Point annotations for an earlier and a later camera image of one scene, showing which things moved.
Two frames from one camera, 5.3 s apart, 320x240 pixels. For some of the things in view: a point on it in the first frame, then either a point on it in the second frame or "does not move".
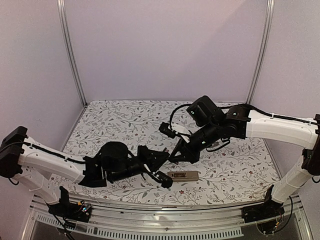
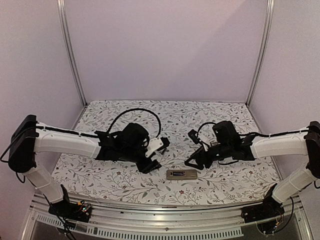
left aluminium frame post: [61, 6] does not move
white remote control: [180, 176] does not move
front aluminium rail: [213, 221] does not move
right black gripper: [187, 154] → [199, 154]
